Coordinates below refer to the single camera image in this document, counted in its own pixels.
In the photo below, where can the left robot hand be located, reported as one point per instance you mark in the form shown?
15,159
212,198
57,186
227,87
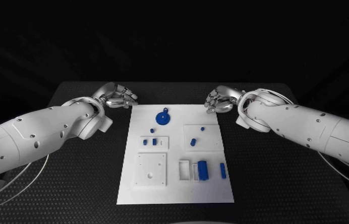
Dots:
120,97

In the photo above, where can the white task board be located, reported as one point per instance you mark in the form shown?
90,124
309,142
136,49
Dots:
176,155

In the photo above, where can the large blue cylinder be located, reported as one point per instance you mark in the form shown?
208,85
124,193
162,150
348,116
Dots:
202,170

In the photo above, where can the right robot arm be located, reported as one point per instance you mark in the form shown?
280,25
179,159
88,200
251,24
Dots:
300,125

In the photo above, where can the blue gear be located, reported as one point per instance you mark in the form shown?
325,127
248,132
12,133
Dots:
163,117

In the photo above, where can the thin blue cylinder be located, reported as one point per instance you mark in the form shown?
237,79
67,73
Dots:
223,170

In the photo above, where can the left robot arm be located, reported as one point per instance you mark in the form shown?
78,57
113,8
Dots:
41,131

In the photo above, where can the blue plug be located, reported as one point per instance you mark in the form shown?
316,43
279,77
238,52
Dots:
145,142

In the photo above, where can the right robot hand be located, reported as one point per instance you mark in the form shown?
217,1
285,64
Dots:
221,101

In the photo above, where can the long blue peg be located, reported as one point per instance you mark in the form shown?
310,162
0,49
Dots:
192,142

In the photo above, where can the blue block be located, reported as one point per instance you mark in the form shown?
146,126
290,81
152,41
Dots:
155,141

